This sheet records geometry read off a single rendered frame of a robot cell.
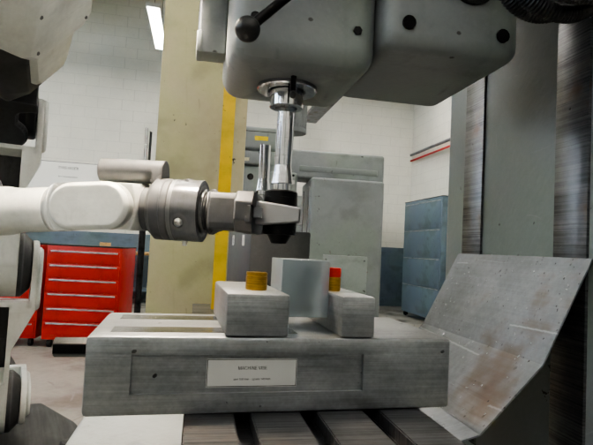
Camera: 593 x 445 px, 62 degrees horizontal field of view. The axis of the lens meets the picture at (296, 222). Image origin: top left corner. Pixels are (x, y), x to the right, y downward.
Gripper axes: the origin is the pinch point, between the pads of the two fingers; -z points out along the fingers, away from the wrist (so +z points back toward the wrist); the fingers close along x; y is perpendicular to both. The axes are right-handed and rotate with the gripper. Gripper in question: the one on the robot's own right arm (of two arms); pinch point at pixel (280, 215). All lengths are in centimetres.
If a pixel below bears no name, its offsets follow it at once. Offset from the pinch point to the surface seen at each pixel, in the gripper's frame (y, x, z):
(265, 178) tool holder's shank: -10.4, 38.7, 7.7
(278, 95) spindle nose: -16.4, -2.2, 1.0
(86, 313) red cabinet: 80, 404, 223
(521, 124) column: -16.6, 8.4, -36.0
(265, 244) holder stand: 4.1, 23.9, 4.9
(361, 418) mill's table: 19.9, -22.4, -10.9
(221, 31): -24.3, -4.5, 9.1
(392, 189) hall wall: -128, 967, -134
